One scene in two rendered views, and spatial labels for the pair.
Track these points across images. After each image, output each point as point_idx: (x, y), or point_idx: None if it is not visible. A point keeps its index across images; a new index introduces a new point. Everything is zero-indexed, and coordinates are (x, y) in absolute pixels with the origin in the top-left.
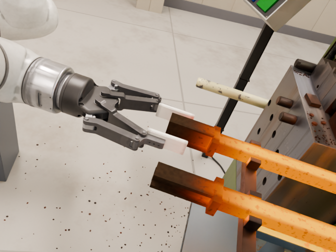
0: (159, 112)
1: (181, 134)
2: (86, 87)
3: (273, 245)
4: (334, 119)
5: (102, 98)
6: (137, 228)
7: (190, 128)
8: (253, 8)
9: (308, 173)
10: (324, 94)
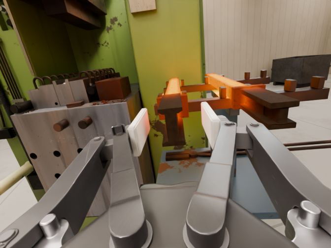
0: (139, 143)
1: (177, 121)
2: None
3: None
4: (103, 95)
5: (188, 205)
6: None
7: (181, 99)
8: None
9: (178, 84)
10: (71, 98)
